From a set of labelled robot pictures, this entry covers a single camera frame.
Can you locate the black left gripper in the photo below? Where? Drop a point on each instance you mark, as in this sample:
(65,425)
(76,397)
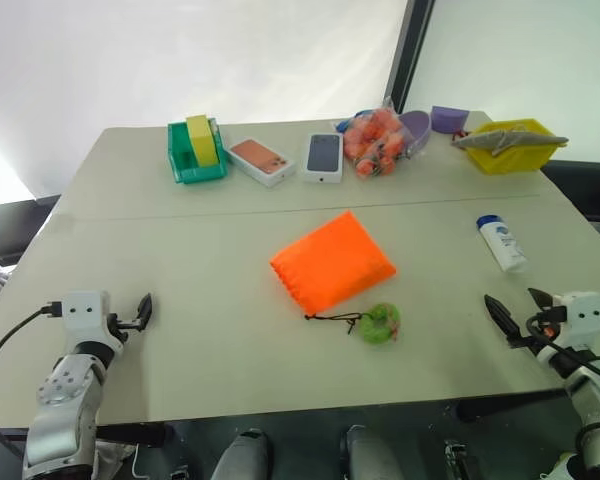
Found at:
(116,325)

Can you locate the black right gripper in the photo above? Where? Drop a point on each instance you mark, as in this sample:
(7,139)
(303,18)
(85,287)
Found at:
(537,332)

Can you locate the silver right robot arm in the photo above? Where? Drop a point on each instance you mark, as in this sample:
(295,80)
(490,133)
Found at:
(597,400)

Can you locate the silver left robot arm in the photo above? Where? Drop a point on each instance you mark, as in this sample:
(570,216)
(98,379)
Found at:
(60,400)

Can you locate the clear bag of orange items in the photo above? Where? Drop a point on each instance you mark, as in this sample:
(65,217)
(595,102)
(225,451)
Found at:
(375,142)

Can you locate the white bottle with blue cap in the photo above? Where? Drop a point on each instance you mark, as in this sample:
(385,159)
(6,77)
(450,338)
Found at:
(505,245)

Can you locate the green mesh scrub ball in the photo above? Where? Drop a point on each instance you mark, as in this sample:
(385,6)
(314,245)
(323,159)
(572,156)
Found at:
(380,324)

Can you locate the green plastic bin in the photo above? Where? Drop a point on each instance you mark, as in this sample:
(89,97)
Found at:
(200,172)

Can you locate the yellow plastic bin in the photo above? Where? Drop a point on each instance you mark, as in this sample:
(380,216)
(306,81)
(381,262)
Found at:
(512,157)

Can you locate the grey folded cloth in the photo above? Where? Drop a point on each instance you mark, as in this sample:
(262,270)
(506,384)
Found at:
(505,138)

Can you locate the yellow box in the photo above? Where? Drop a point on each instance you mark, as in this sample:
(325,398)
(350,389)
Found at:
(202,142)

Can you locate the grey rounded shape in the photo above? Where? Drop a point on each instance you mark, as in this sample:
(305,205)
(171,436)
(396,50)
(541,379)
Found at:
(242,457)
(367,455)

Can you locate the white box with orange phone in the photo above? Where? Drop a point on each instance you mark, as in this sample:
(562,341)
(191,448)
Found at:
(260,162)

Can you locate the purple box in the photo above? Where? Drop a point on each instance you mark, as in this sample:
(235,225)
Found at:
(449,120)

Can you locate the purple bowl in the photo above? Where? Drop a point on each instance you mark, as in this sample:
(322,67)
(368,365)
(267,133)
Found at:
(416,127)

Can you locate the white box with dark phone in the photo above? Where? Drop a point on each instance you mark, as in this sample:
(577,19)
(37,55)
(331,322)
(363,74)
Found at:
(323,159)

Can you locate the black vertical pillar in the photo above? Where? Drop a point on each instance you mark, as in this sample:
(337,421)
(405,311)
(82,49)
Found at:
(409,50)

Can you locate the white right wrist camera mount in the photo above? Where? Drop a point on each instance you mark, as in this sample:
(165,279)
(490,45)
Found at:
(582,312)

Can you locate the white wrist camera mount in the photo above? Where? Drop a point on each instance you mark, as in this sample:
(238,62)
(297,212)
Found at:
(82,312)
(582,312)

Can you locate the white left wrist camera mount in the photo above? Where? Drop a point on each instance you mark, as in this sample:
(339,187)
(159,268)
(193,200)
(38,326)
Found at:
(82,312)

